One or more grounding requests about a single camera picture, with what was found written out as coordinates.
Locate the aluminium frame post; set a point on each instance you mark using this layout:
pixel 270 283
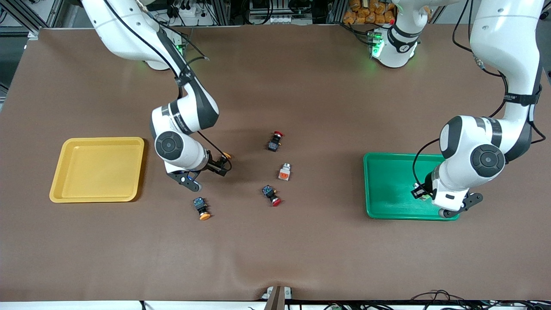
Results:
pixel 32 31

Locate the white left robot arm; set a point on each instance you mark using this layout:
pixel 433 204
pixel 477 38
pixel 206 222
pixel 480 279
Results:
pixel 503 38

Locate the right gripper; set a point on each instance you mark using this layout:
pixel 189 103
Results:
pixel 215 165

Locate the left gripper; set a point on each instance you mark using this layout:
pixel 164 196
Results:
pixel 424 189

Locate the yellow plastic tray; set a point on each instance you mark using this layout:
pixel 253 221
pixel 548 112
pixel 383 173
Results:
pixel 99 172

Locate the orange bagged items pile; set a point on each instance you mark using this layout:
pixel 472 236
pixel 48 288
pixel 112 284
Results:
pixel 370 17

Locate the brown table cover mat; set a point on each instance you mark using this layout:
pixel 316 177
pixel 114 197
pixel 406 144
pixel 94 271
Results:
pixel 275 249

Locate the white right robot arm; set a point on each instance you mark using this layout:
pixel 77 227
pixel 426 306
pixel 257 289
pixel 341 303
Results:
pixel 129 38

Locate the yellow push button switch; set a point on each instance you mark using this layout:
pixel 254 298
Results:
pixel 227 155
pixel 200 204

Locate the metal table clamp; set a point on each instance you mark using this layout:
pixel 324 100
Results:
pixel 275 299

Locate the red push button switch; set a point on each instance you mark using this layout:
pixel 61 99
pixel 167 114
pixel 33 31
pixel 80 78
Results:
pixel 269 191
pixel 273 144

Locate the green plastic tray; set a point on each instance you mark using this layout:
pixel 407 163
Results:
pixel 387 189

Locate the white button with green face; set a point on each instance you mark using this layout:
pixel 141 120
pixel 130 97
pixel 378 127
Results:
pixel 416 186

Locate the long white socket strip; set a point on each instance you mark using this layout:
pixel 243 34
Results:
pixel 275 19

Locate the white button with orange face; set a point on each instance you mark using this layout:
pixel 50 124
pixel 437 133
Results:
pixel 284 173

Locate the white power strip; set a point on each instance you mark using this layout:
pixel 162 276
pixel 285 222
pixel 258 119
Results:
pixel 189 10

